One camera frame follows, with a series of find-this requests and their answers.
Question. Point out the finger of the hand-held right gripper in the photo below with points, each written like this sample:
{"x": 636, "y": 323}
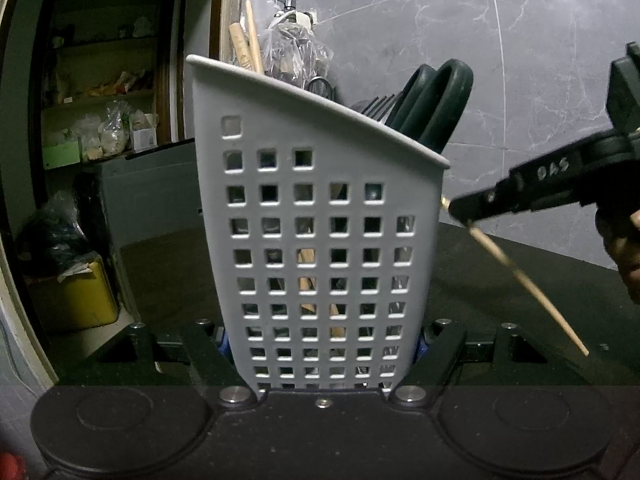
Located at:
{"x": 487, "y": 200}

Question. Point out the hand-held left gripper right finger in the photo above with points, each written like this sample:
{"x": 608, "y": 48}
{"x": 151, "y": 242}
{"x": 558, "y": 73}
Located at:
{"x": 435, "y": 355}

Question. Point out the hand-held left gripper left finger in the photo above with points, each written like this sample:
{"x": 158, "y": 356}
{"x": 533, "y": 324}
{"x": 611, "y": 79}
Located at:
{"x": 215, "y": 355}

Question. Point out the plain wooden chopstick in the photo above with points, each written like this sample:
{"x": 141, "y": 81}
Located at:
{"x": 242, "y": 50}
{"x": 254, "y": 37}
{"x": 525, "y": 286}

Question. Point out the white perforated utensil holder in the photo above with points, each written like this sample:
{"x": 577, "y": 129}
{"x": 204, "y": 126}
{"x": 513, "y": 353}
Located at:
{"x": 360, "y": 160}

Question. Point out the metal fork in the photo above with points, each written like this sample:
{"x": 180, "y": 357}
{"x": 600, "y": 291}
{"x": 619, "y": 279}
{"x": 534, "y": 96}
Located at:
{"x": 387, "y": 110}

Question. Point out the dark cylindrical tool with loop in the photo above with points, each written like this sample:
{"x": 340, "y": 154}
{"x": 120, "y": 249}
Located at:
{"x": 322, "y": 92}

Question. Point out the person's right hand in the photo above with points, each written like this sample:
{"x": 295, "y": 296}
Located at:
{"x": 625, "y": 260}

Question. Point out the yellow box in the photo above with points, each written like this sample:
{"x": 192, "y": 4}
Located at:
{"x": 80, "y": 300}

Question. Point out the grey cabinet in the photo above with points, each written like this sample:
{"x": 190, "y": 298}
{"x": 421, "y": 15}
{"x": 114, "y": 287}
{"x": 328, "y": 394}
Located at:
{"x": 150, "y": 195}

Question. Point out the black trash bag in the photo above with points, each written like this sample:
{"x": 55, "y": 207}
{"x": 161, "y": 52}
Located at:
{"x": 55, "y": 240}

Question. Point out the white cardboard box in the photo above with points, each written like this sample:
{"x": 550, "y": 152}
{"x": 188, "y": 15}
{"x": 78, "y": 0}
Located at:
{"x": 144, "y": 139}

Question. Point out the hanging clear plastic bag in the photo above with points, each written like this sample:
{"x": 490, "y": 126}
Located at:
{"x": 295, "y": 55}

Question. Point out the small clear plastic bag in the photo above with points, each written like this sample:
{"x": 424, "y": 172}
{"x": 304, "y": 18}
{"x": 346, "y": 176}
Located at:
{"x": 112, "y": 135}

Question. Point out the green box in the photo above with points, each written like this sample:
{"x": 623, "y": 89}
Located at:
{"x": 61, "y": 155}

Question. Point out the wooden shelf unit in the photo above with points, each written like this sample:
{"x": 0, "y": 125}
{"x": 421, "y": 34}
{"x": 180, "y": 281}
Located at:
{"x": 100, "y": 97}

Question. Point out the white door frame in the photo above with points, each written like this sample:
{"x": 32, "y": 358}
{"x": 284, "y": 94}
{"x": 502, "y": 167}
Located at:
{"x": 20, "y": 310}

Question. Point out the metal wall faucet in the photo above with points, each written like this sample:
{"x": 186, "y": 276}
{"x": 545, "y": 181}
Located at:
{"x": 290, "y": 5}

